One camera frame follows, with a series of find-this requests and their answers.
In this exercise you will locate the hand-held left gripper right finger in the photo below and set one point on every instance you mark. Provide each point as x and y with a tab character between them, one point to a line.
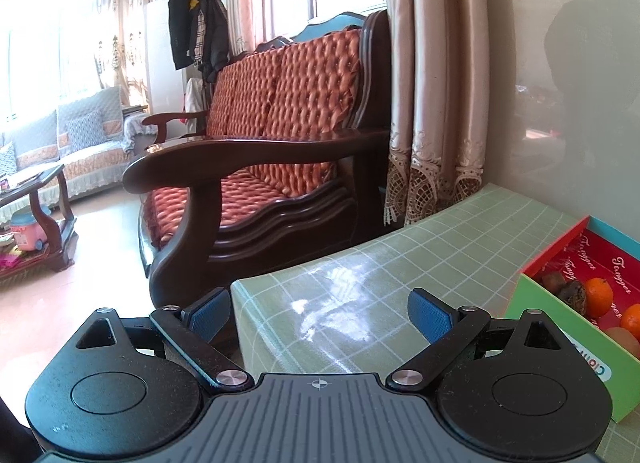
430	315

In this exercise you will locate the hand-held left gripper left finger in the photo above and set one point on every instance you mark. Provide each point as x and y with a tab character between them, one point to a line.
210	314

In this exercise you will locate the colourful cardboard box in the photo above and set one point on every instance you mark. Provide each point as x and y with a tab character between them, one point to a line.
560	328

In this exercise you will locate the mandarin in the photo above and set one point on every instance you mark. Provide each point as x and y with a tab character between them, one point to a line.
630	318
597	295

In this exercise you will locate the kiwi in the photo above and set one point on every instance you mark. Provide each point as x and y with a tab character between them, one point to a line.
625	342

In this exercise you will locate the pink toy bucket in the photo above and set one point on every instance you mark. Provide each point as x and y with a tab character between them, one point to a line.
29	232

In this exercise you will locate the dark wooden coffee table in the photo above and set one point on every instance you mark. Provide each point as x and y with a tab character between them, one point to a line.
37	203

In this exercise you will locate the wooden sofa with orange cushions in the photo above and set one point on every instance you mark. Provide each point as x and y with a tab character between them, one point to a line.
280	118

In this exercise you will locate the white garment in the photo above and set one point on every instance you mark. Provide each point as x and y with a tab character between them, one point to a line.
193	95

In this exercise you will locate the blue patterned cushion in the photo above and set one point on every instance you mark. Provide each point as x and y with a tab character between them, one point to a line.
86	130

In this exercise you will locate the grey fabric sofa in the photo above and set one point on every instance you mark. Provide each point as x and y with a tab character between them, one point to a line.
45	153

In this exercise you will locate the beige patterned curtain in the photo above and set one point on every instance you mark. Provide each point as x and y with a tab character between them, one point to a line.
435	83

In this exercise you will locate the white cabinet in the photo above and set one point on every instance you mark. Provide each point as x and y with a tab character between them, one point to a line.
157	58

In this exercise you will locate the dark plaid-lined coat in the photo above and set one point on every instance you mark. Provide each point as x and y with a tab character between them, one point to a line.
212	28

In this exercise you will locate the black jacket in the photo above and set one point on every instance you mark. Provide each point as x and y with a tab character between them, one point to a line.
179	18

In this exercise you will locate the sheer window curtain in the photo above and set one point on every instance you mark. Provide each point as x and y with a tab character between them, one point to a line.
125	3

